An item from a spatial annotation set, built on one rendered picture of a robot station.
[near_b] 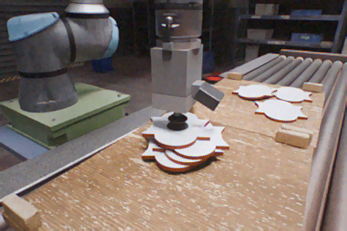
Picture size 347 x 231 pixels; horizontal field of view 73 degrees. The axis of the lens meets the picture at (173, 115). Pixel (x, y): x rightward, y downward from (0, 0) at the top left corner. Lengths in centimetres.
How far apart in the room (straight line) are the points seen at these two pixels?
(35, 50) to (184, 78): 40
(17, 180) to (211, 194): 33
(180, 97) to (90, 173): 20
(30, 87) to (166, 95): 39
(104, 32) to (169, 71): 36
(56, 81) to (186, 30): 41
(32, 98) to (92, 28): 24
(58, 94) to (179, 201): 45
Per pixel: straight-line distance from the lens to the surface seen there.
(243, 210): 36
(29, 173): 51
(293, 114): 67
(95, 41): 70
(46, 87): 68
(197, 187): 38
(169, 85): 39
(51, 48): 67
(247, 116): 63
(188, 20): 38
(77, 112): 65
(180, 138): 42
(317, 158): 55
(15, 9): 530
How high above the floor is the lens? 118
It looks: 24 degrees down
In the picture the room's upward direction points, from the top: straight up
